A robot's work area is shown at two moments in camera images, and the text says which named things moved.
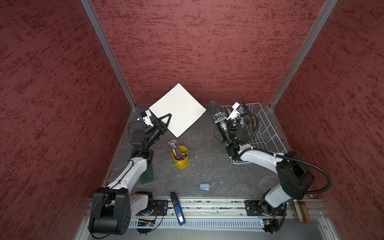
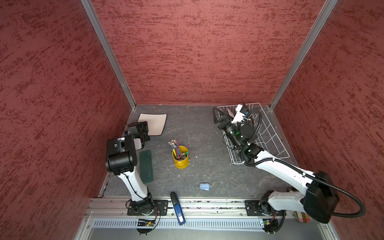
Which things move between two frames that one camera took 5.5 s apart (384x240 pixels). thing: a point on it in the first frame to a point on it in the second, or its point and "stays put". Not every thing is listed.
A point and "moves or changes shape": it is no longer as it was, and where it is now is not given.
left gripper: x=160 y=125 to x=144 y=125
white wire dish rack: x=267 y=138 stays put
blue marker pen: x=179 y=212 stays put
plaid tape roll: x=301 y=211 stays put
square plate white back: x=184 y=108 moves or changes shape
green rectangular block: x=147 y=176 stays put
